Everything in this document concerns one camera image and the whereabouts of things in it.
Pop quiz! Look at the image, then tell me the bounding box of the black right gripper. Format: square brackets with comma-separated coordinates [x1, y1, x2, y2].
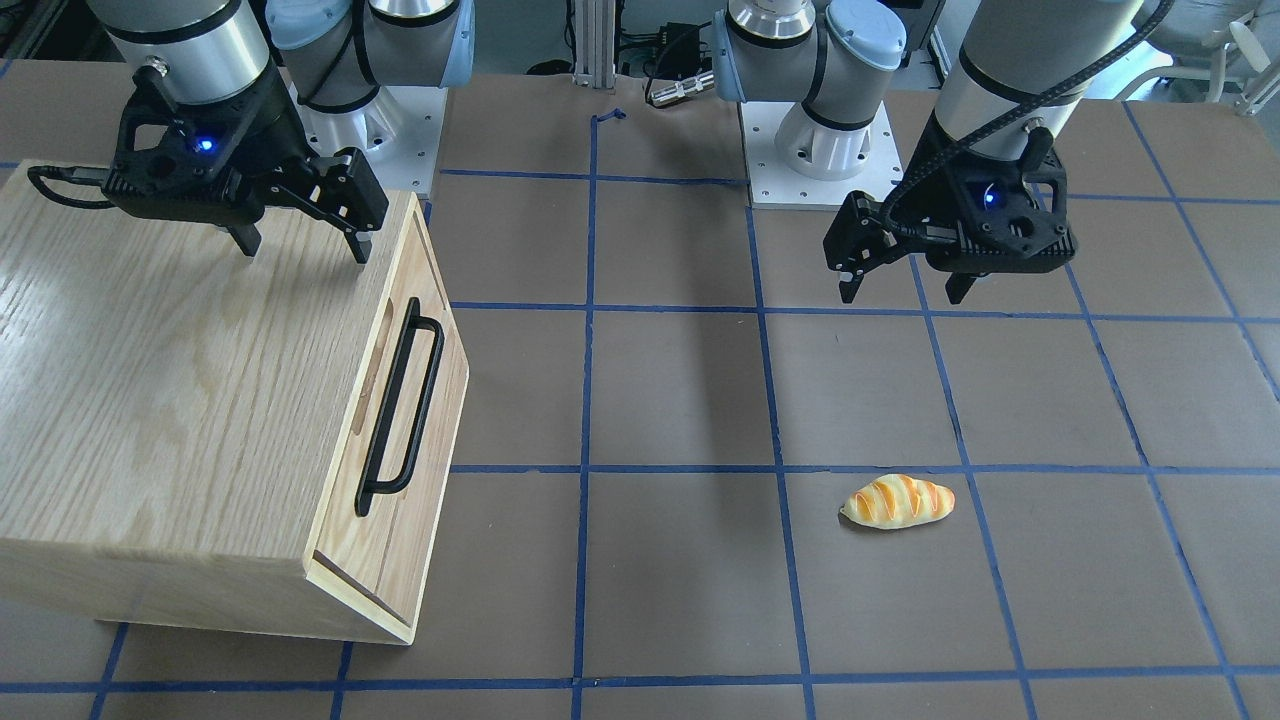
[102, 68, 389, 264]

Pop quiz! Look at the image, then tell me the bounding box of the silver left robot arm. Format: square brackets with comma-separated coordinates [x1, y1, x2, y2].
[710, 1, 1171, 304]

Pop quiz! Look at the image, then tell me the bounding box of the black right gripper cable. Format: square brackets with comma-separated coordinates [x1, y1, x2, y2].
[27, 165, 116, 211]

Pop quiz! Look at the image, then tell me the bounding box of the light wooden drawer cabinet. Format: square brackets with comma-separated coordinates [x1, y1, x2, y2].
[1, 169, 434, 641]

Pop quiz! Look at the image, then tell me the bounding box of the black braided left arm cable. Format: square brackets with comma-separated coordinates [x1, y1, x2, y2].
[881, 0, 1176, 243]

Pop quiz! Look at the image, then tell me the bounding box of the silver metal connector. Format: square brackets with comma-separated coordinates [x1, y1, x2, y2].
[645, 70, 716, 109]

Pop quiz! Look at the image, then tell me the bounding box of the toy bread loaf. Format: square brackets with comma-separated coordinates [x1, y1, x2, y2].
[838, 474, 956, 530]

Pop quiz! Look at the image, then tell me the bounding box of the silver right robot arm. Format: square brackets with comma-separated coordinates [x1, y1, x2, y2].
[69, 1, 475, 264]

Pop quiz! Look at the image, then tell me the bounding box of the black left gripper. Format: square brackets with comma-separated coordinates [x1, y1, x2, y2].
[823, 129, 1076, 305]

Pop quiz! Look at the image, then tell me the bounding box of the black metal drawer handle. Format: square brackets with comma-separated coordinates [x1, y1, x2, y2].
[355, 297, 445, 518]

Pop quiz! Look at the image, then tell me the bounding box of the wooden drawer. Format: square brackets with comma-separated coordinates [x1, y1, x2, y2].
[306, 550, 417, 646]
[325, 200, 468, 585]

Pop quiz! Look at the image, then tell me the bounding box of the aluminium frame post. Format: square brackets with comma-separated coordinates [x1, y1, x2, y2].
[572, 0, 618, 92]

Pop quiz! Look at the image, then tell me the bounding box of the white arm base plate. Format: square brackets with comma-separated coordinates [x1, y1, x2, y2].
[298, 86, 449, 199]
[740, 102, 905, 210]

